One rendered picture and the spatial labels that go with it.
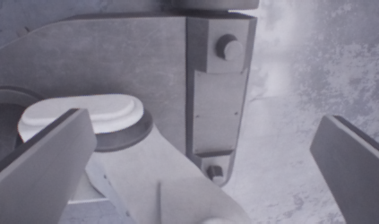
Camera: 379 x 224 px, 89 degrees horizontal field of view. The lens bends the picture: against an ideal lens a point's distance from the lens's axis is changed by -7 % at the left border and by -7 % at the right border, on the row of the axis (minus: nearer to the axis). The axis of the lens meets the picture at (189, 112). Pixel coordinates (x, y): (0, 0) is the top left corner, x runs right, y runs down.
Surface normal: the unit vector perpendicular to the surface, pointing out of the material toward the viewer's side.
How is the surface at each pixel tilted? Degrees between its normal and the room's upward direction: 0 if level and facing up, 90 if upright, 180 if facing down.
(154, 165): 90
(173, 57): 0
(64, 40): 0
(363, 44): 0
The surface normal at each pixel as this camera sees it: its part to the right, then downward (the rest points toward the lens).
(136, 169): 0.01, -0.85
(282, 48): 0.16, 0.51
